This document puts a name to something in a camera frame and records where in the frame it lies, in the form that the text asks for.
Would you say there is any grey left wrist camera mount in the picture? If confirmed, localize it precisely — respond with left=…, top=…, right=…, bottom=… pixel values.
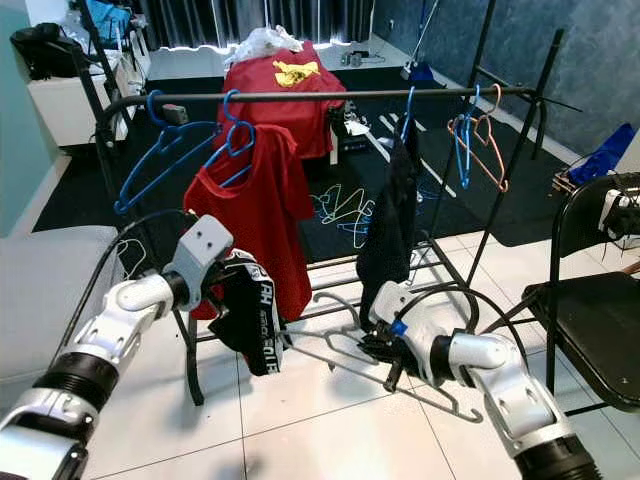
left=170, top=213, right=233, bottom=306

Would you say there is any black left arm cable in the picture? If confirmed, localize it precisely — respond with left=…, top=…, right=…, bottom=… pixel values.
left=80, top=208, right=196, bottom=351

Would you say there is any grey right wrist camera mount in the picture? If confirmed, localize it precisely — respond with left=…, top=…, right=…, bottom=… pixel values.
left=370, top=283, right=423, bottom=336

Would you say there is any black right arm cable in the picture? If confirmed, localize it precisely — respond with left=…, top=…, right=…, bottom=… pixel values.
left=405, top=280, right=481, bottom=336

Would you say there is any orange plastic hanger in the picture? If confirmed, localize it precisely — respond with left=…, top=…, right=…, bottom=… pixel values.
left=447, top=83, right=511, bottom=194

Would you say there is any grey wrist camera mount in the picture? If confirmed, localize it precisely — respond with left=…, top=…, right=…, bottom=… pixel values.
left=170, top=213, right=233, bottom=306
left=370, top=283, right=423, bottom=336

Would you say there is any grey metal hanger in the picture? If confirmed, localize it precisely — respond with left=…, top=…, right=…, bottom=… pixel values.
left=290, top=292, right=486, bottom=426

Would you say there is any blue plastic hanger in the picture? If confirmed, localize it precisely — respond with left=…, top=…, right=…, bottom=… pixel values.
left=210, top=90, right=258, bottom=189
left=453, top=85, right=486, bottom=189
left=400, top=87, right=418, bottom=141
left=112, top=90, right=221, bottom=216

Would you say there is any wooden crate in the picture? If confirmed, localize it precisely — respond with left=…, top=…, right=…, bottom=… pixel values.
left=552, top=170, right=576, bottom=196

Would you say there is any blue mop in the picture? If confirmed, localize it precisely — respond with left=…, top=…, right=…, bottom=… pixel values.
left=400, top=0, right=441, bottom=83

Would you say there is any black metal clothes rack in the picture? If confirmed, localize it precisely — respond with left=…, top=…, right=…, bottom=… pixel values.
left=60, top=0, right=581, bottom=406

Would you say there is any black shirt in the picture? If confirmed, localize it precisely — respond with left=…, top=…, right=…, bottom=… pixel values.
left=357, top=128, right=423, bottom=331

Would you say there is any black bag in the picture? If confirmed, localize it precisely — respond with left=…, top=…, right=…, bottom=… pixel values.
left=10, top=22, right=91, bottom=81

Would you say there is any blue cloth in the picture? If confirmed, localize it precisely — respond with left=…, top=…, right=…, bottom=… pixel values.
left=565, top=122, right=636, bottom=186

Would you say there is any red shirt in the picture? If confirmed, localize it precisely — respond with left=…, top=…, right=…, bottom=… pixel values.
left=183, top=125, right=316, bottom=323

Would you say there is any red cloth with yellow print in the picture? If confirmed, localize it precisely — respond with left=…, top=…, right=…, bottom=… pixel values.
left=220, top=42, right=349, bottom=161

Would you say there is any black shorts white lettering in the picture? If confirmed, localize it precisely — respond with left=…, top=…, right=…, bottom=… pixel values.
left=210, top=250, right=286, bottom=376

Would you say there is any pale wire hanger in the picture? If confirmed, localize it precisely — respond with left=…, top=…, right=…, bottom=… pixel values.
left=315, top=185, right=381, bottom=246

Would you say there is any white cabinet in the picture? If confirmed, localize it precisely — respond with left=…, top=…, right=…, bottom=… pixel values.
left=28, top=40, right=151, bottom=148

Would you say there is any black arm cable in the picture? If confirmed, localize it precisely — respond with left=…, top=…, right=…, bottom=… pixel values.
left=80, top=208, right=196, bottom=351
left=405, top=280, right=481, bottom=336

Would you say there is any dark pleated curtain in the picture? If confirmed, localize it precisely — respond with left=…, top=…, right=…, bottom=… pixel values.
left=130, top=0, right=376, bottom=49

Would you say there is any black folding chair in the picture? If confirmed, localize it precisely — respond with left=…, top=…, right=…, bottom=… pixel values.
left=525, top=172, right=640, bottom=416

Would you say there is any white crumpled plastic bag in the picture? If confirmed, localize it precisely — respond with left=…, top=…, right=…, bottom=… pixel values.
left=230, top=25, right=306, bottom=61

